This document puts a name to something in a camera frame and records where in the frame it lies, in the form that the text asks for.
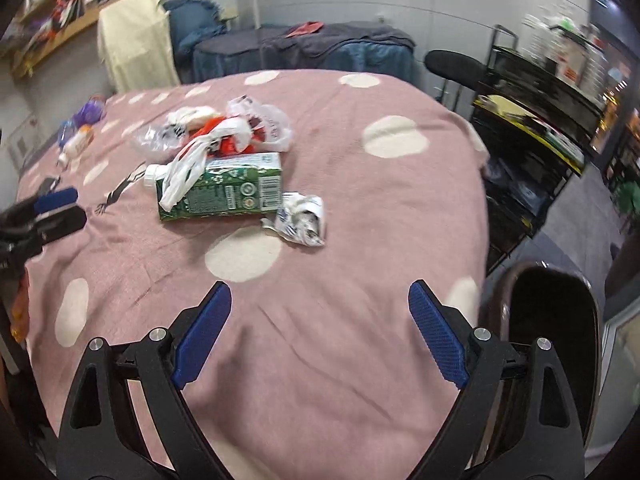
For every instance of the person's left hand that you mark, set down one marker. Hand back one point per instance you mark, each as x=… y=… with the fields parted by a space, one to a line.
x=21 y=305

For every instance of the small clear blue bottle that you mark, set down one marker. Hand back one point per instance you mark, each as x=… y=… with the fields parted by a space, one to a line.
x=66 y=132

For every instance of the white red plastic bag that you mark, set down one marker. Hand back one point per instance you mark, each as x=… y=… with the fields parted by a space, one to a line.
x=235 y=132

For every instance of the white pill bottle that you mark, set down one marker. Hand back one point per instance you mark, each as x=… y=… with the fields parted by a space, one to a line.
x=77 y=144

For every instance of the printed paper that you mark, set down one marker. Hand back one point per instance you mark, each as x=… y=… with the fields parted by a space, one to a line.
x=300 y=220

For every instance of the cluster of white bottles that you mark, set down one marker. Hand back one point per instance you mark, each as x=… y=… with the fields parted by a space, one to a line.
x=570 y=45

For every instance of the purple pouch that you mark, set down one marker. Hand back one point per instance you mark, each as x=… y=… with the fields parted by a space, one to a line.
x=90 y=110

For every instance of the massage bed with blue skirt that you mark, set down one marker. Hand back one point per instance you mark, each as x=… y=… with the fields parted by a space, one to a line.
x=360 y=62

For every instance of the black metal cart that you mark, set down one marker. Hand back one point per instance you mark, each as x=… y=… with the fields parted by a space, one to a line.
x=540 y=110

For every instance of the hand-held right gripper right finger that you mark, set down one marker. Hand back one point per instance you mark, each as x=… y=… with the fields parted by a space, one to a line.
x=437 y=332

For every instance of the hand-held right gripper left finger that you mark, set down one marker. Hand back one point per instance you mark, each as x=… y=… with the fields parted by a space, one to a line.
x=202 y=332

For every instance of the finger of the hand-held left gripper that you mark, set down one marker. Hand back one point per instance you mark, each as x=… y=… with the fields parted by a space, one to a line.
x=57 y=199
x=62 y=224

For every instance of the cream cloth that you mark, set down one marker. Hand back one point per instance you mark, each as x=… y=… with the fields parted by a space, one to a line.
x=137 y=40

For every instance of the blue bedding pile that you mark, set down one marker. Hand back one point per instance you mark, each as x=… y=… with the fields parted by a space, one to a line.
x=195 y=22

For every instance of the grey blanket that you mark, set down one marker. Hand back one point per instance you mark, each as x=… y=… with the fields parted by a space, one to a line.
x=350 y=37

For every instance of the black trash bin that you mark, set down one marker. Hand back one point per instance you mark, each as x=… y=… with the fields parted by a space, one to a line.
x=550 y=350

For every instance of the black stool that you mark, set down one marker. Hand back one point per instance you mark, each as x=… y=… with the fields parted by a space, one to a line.
x=455 y=67

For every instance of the green drink carton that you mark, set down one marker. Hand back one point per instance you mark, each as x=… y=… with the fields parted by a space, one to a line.
x=235 y=185

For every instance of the green potted plant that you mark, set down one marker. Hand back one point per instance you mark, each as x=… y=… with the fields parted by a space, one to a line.
x=627 y=205

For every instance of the clear printed plastic bag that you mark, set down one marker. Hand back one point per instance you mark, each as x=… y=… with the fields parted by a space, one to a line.
x=160 y=139

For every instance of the wooden wall cabinet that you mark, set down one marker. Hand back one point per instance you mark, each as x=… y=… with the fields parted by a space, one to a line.
x=45 y=15

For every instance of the red cloth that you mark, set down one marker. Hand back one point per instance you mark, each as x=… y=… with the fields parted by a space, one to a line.
x=305 y=29

